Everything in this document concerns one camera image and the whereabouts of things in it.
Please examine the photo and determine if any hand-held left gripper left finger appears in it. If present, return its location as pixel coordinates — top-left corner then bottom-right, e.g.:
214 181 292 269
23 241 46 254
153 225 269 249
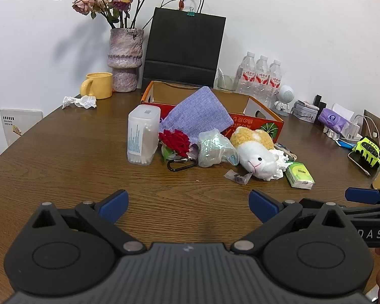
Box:
32 189 147 256

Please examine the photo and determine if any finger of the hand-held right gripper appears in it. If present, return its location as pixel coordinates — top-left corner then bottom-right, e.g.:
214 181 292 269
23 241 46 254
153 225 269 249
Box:
345 187 380 205
299 198 380 225

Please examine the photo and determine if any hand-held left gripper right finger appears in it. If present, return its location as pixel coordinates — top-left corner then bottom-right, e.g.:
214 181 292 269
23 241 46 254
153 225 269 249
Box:
231 189 349 256

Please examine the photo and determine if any white and yellow plush toy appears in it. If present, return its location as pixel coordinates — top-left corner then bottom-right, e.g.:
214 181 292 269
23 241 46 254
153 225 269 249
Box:
230 127 286 182

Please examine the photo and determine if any green tissue pack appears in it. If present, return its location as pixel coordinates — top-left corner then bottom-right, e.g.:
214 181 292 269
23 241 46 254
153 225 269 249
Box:
284 161 316 190

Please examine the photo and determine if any iridescent clear plastic bag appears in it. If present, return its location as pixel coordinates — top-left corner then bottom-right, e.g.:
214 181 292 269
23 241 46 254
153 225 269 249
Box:
197 128 239 168

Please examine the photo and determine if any translucent cotton swab box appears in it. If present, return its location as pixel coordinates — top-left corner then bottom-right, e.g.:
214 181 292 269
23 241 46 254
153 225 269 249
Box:
127 104 161 166

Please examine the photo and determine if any red fabric rose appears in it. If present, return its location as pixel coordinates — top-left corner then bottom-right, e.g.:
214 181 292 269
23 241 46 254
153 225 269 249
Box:
159 129 191 162

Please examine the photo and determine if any orange cardboard box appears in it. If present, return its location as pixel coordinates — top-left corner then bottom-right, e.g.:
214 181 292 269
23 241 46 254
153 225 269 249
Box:
141 81 285 145

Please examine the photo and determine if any lavender knitted cloth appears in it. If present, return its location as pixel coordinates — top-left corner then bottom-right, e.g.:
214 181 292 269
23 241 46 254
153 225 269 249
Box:
160 86 234 148

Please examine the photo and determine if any small clear plastic packet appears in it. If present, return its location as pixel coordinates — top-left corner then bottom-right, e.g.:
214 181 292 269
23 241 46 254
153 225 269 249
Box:
224 169 252 185

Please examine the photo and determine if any yellow green glove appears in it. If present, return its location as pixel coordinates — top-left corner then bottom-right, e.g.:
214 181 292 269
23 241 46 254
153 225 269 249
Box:
351 136 380 168

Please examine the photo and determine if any dark patterned wrapper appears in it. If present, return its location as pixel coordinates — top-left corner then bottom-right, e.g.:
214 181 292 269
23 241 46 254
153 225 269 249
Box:
274 142 298 162

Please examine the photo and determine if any black carabiner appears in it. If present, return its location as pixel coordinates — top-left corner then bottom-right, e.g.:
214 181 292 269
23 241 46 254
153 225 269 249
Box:
166 158 198 172

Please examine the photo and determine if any white charger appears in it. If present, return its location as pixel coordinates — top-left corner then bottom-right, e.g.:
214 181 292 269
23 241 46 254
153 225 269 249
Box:
345 119 362 140

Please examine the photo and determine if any purple wet wipes pack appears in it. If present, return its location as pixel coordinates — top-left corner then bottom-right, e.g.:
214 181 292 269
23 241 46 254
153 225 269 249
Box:
317 108 348 132

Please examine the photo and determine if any patterned tin box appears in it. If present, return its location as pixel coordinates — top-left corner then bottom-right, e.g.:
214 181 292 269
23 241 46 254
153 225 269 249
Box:
291 100 320 122

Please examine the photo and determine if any small black block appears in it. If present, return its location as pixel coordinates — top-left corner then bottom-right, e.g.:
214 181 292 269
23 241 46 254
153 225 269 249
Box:
313 94 327 111

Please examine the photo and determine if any white robot speaker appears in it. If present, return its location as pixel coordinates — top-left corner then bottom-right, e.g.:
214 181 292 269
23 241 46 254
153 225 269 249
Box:
274 84 297 117

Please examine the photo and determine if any yellow mug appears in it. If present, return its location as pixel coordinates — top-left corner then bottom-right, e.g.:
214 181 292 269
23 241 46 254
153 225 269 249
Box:
80 72 114 100

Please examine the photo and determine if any white booklet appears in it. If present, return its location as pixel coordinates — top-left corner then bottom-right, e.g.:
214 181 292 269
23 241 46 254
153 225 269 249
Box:
0 108 44 148

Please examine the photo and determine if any red label water bottle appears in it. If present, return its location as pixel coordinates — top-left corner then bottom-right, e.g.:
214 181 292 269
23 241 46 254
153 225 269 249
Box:
253 55 271 101
266 60 283 105
236 51 257 96

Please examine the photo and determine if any clear glass cup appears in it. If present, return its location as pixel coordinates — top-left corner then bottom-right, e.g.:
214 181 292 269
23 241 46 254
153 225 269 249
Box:
215 68 239 93

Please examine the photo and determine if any clear plastic spoon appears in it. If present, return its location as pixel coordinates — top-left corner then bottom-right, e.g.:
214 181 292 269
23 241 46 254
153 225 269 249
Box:
217 67 230 89

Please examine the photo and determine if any purple white ceramic vase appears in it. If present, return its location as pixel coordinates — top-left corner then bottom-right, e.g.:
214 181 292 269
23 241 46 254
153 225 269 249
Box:
107 28 145 93

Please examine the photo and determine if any black paper bag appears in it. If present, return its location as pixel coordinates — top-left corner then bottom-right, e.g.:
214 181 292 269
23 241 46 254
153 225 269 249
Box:
141 0 227 90

